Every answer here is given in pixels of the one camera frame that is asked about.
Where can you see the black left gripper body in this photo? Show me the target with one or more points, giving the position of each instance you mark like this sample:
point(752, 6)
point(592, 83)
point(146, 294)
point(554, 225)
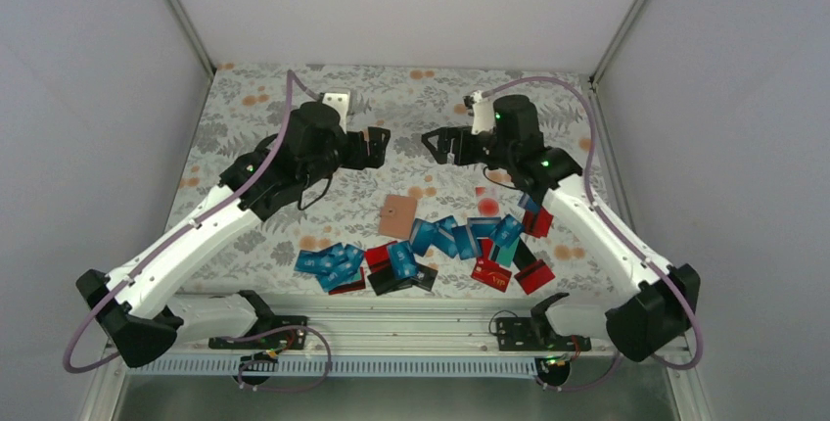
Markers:
point(321, 167)

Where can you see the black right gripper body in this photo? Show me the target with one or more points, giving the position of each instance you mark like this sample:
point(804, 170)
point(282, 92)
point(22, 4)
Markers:
point(501, 153)

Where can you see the black VIP card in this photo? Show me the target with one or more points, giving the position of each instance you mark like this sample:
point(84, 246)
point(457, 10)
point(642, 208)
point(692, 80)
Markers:
point(424, 277)

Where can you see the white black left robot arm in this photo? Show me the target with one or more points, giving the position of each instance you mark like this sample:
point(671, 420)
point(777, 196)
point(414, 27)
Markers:
point(137, 304)

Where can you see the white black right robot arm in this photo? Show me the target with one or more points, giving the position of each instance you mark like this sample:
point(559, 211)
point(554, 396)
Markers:
point(654, 301)

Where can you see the blue card right top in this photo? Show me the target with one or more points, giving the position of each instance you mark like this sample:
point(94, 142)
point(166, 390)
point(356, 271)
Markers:
point(506, 231)

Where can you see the blue card centre top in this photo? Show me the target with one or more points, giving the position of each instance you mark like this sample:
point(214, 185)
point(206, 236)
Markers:
point(421, 237)

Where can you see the teal card right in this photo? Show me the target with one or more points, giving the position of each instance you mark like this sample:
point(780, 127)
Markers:
point(503, 255)

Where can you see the red card centre top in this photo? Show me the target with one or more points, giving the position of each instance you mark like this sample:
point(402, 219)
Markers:
point(377, 258)

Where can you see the red VIP card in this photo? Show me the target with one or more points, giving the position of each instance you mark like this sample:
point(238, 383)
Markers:
point(491, 274)

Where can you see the red card far right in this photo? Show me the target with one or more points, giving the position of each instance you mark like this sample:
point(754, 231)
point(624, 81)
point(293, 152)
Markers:
point(534, 276)

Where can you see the floral patterned table mat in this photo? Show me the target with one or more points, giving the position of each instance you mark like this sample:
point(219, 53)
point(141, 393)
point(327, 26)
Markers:
point(246, 102)

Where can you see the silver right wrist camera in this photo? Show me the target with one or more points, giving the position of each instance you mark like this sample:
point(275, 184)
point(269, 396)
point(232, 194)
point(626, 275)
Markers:
point(484, 115)

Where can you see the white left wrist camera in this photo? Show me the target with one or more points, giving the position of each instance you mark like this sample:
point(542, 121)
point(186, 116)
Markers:
point(339, 99)

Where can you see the aluminium rail frame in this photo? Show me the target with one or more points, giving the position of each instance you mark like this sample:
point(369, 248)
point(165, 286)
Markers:
point(360, 324)

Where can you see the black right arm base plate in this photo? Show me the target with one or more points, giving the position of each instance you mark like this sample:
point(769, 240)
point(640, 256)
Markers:
point(525, 334)

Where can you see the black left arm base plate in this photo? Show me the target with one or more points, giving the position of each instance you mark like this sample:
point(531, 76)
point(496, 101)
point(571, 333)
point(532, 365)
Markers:
point(280, 332)

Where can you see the grey slotted cable duct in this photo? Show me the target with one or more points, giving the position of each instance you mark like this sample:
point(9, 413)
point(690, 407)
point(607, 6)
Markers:
point(344, 366)

